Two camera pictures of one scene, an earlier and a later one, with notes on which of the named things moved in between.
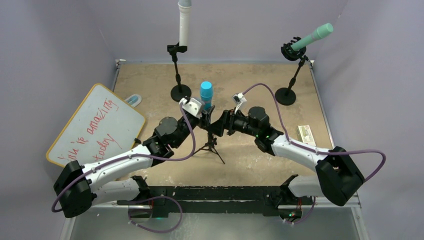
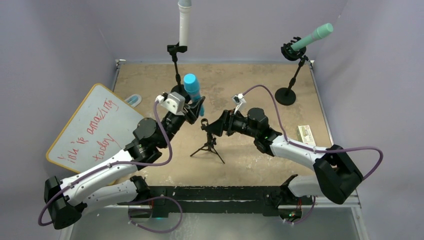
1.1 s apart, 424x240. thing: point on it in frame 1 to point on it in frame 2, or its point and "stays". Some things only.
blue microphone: (206, 94) to (192, 86)
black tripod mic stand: (212, 142) stays
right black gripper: (218, 128) stays
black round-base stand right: (286, 96) stays
